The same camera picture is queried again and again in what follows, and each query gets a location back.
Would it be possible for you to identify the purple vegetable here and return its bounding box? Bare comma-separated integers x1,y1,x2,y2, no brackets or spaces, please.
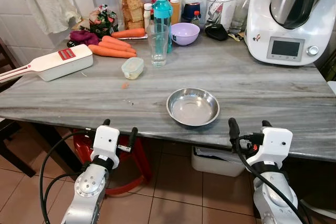
69,30,100,46

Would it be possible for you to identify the orange carrot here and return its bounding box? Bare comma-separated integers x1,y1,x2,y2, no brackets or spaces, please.
88,45,138,59
101,36,137,54
110,28,146,39

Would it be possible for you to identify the white slicer with red label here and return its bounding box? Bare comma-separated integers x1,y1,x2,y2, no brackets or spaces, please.
0,44,94,83

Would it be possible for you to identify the clear drinking glass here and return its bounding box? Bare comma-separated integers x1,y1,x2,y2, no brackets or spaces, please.
147,24,171,68

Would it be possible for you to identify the clear plastic bottle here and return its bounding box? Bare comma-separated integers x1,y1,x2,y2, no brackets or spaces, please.
229,0,256,34

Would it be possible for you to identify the colourful printed snack bag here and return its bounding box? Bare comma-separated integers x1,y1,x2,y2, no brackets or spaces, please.
88,5,119,38

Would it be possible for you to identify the white plastic bin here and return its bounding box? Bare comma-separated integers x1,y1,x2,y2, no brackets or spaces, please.
191,145,247,177

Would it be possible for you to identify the white kitchen cooking machine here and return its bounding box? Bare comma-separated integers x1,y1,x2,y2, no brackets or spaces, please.
245,0,336,66

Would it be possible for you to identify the clear glass jug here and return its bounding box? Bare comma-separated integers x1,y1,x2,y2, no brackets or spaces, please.
206,0,240,30

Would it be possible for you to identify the lilac plastic bowl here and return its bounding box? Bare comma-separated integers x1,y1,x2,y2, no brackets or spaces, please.
171,23,201,46

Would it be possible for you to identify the small white bottle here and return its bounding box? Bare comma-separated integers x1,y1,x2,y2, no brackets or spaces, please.
143,3,153,29

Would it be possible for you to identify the dark green chair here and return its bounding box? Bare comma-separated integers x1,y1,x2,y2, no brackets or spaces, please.
320,46,336,83

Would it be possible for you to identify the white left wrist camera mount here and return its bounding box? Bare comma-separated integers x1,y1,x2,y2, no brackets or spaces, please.
90,125,121,169

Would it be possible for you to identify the red plastic stool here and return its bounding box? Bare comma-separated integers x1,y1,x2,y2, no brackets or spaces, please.
72,129,153,196

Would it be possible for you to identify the orange bottle with white cap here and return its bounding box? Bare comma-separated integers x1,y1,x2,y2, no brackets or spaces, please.
170,0,181,25

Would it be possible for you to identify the red lidded cracker jar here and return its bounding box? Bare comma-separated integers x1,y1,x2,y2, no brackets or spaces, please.
118,0,146,30

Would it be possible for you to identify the dark sauce bottle red cap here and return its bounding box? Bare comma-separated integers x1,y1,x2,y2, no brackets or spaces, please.
191,10,202,28

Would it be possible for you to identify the stainless steel bowl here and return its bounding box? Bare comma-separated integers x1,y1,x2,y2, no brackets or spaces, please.
166,88,221,127

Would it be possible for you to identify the small clear lidded container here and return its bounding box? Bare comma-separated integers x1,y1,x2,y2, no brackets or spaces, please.
121,57,145,80

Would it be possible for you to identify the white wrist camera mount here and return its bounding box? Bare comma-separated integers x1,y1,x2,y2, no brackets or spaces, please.
246,127,293,170
90,125,121,169

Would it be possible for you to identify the clear plastic storage tub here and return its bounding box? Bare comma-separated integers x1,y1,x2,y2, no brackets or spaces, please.
181,0,204,23

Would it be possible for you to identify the small black pouch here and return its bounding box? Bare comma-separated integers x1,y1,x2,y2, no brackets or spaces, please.
205,24,229,41

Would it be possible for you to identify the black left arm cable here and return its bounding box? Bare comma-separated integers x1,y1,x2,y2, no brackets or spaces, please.
39,130,98,224

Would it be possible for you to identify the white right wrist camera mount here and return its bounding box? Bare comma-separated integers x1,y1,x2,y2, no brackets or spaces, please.
246,127,293,170

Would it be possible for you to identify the teal water bottle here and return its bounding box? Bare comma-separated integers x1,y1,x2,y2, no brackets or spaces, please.
152,0,173,54

